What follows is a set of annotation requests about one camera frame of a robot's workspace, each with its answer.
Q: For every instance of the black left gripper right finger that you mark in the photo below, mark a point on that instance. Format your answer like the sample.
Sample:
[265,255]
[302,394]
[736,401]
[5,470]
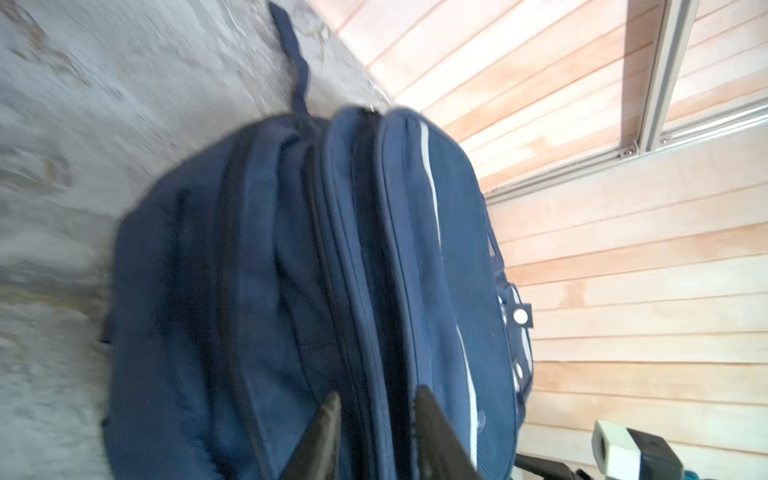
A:
[440,455]

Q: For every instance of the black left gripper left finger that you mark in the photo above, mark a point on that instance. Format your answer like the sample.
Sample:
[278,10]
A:
[316,456]

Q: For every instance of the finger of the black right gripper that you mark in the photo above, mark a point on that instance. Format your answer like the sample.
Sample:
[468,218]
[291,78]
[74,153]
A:
[549,469]

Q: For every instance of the navy blue student backpack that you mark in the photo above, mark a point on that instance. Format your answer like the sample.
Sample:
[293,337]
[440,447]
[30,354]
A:
[302,256]

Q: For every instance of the aluminium wall rail frame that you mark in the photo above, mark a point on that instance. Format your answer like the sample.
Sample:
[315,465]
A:
[663,75]

